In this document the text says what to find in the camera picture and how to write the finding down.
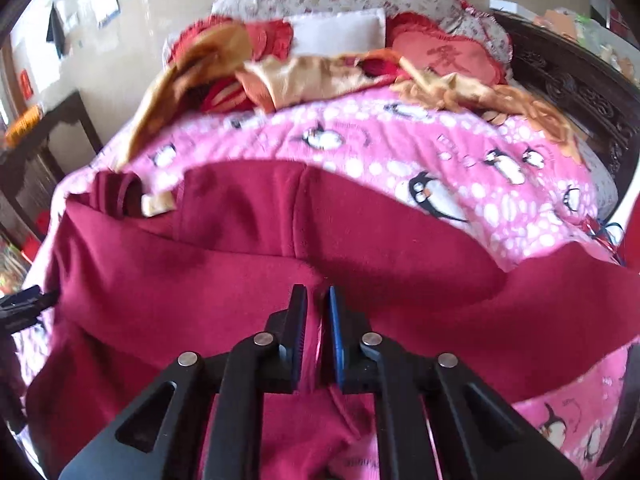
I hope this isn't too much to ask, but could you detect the pink penguin print blanket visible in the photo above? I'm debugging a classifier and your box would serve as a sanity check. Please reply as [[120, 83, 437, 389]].
[[10, 91, 640, 480]]

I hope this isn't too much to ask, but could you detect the red heart cushion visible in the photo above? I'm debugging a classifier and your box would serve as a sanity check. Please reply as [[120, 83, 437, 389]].
[[389, 11, 509, 85]]

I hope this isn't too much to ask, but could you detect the black wall hanger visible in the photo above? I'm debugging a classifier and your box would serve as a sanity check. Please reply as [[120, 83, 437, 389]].
[[46, 2, 69, 59]]

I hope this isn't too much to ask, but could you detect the red ruffled cushion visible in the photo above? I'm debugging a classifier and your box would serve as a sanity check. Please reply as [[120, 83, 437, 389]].
[[167, 16, 297, 113]]

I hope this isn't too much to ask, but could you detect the orange object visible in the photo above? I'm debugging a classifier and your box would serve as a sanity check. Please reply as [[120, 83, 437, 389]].
[[2, 105, 42, 147]]

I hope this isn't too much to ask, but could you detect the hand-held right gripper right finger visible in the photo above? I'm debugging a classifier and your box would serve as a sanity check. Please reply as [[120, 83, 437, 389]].
[[326, 285, 584, 480]]

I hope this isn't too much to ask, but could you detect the maroon fleece garment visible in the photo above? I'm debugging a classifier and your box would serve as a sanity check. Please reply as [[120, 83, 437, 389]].
[[25, 161, 640, 480]]

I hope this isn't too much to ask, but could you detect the dark carved wooden headboard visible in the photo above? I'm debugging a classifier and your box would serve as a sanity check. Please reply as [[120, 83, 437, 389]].
[[492, 7, 640, 203]]

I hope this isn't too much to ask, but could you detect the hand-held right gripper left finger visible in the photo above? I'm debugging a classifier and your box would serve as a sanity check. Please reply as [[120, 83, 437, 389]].
[[59, 284, 309, 480]]

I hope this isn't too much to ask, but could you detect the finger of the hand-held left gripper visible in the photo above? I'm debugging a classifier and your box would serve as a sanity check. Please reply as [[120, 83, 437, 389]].
[[0, 284, 58, 335]]

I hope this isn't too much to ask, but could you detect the golden satin cloth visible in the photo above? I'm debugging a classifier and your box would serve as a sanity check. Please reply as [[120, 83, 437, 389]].
[[116, 24, 585, 172]]

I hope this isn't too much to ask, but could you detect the dark wooden side table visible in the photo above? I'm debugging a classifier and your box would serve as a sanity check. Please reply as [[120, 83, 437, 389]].
[[0, 90, 104, 258]]

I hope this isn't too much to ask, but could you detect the pile of colourful items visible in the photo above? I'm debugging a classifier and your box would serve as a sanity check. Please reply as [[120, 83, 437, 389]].
[[532, 5, 640, 88]]

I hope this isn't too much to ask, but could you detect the white pillow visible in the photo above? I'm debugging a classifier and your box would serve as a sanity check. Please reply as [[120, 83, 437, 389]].
[[284, 7, 389, 59]]

